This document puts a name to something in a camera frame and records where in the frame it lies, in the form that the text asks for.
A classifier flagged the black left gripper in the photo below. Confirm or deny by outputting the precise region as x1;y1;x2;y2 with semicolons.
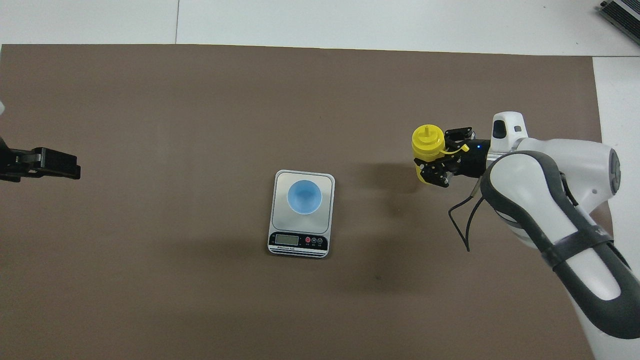
0;137;82;183

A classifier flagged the grey ribbed metal device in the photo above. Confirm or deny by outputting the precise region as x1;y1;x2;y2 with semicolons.
599;0;640;47

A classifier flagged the silver digital kitchen scale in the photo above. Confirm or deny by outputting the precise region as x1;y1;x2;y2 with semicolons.
267;169;336;259

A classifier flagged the brown table mat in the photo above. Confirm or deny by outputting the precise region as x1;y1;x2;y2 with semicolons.
0;44;629;360

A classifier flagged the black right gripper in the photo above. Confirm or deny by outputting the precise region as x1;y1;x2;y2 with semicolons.
419;126;494;189

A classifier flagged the yellow squeeze bottle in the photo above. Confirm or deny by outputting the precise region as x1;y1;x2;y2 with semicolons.
411;124;471;185

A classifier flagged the light blue plastic cup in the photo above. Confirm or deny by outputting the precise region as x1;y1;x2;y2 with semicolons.
287;179;323;216

